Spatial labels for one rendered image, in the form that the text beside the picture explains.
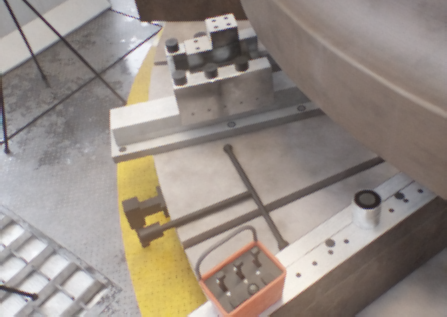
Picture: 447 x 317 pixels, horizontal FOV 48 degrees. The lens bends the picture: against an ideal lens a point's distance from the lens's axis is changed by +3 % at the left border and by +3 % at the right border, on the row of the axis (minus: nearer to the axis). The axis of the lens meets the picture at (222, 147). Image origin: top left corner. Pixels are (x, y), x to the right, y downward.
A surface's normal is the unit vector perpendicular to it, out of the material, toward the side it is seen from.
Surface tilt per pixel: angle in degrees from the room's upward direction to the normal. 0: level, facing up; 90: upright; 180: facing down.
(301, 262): 0
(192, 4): 90
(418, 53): 44
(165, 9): 90
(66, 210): 0
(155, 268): 0
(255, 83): 90
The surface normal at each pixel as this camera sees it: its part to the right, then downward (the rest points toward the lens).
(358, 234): -0.14, -0.71
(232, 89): 0.19, 0.66
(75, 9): 0.37, -0.36
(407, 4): -0.87, 0.33
